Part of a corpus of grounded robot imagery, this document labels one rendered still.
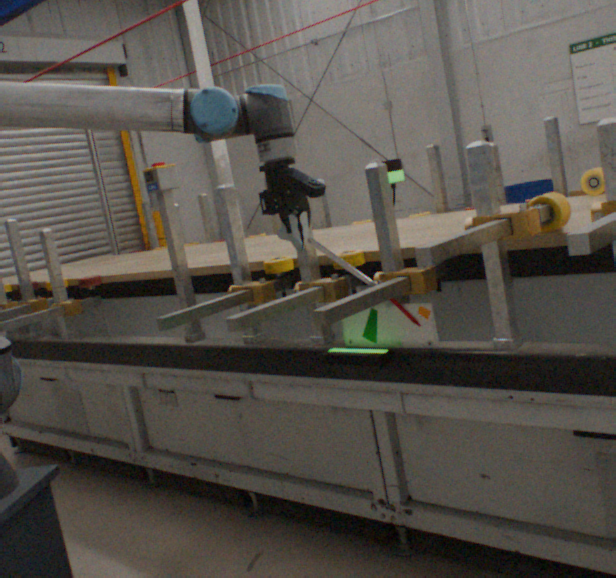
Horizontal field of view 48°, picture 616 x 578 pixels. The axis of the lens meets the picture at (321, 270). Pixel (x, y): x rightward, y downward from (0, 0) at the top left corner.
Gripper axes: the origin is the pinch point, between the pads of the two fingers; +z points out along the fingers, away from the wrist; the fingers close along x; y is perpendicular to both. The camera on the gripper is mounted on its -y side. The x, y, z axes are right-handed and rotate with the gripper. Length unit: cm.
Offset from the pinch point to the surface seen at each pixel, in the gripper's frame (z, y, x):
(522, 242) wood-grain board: 6.8, -42.5, -22.5
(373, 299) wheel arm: 11.3, -23.9, 7.8
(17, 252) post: -8, 155, -7
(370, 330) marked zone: 21.6, -10.9, -5.6
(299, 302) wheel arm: 12.4, 1.1, 3.2
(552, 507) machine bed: 73, -36, -32
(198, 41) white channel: -86, 137, -103
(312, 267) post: 6.3, 4.8, -7.3
